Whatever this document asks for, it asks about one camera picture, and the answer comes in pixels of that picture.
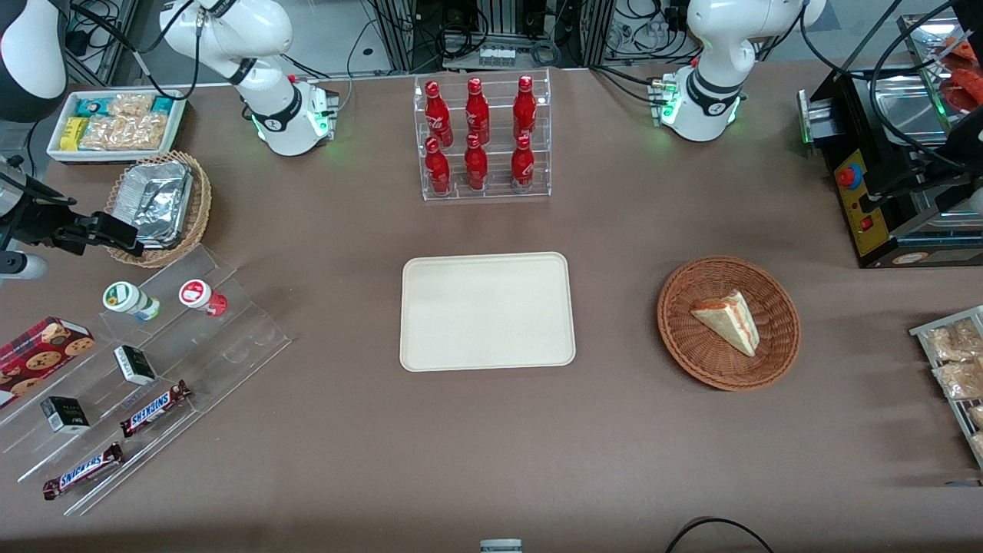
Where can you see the black machine with yellow panel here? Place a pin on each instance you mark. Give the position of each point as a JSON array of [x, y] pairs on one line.
[[883, 192]]

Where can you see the clear acrylic stepped display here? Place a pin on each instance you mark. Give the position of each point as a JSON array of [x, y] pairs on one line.
[[230, 346]]

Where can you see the tray of packaged crackers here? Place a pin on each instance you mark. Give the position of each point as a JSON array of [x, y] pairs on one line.
[[921, 332]]

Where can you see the large clear cracker bag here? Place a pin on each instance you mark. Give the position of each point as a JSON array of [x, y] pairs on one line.
[[127, 132]]

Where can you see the red soda bottle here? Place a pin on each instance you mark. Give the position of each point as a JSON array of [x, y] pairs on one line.
[[438, 170], [477, 114], [524, 109], [476, 167], [523, 165], [438, 115]]

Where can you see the clear acrylic bottle rack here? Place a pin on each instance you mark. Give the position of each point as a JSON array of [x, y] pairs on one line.
[[499, 188]]

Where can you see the stacked foil trays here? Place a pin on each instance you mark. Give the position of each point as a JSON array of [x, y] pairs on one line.
[[161, 201]]

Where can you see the teal snack packet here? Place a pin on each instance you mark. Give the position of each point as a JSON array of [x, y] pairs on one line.
[[92, 107], [162, 104]]

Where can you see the steel tray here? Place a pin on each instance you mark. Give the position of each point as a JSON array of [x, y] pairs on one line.
[[906, 107]]

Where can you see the red emergency stop button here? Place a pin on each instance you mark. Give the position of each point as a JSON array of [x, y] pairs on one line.
[[848, 177]]

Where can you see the red plaid cookie box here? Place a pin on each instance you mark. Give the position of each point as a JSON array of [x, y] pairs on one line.
[[38, 353]]

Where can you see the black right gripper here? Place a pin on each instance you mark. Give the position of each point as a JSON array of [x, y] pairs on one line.
[[40, 221]]

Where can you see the white power strip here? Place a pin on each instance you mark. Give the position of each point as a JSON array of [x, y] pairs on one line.
[[497, 56]]

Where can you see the yellow snack packet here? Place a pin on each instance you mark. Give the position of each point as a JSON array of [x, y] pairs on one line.
[[73, 134]]

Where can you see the small black box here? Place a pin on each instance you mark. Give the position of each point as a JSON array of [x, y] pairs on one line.
[[65, 415], [134, 365]]

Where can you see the red lidded yogurt cup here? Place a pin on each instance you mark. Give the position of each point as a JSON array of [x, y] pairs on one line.
[[201, 296]]

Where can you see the cream plastic tray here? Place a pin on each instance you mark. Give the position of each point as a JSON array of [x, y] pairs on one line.
[[487, 311]]

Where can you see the wrapped triangle sandwich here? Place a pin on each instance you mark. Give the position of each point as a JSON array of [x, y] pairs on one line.
[[729, 321]]

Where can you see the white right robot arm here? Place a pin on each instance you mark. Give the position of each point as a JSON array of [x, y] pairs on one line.
[[269, 107]]

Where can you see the small clear cracker bag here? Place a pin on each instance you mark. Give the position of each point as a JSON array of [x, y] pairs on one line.
[[130, 104]]

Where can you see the tan wicker basket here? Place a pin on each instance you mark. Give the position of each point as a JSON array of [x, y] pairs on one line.
[[201, 207]]

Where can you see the small grey device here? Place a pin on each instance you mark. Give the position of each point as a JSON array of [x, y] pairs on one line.
[[501, 546]]

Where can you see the white snack bin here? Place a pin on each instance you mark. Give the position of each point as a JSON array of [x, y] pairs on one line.
[[55, 146]]

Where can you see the brown wicker basket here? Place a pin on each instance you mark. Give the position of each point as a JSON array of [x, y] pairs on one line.
[[691, 346]]

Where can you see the clear bag of crackers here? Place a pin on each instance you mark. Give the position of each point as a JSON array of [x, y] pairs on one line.
[[960, 379], [952, 342]]

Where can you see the snickers bar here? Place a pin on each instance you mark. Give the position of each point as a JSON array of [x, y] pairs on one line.
[[81, 471], [153, 408]]

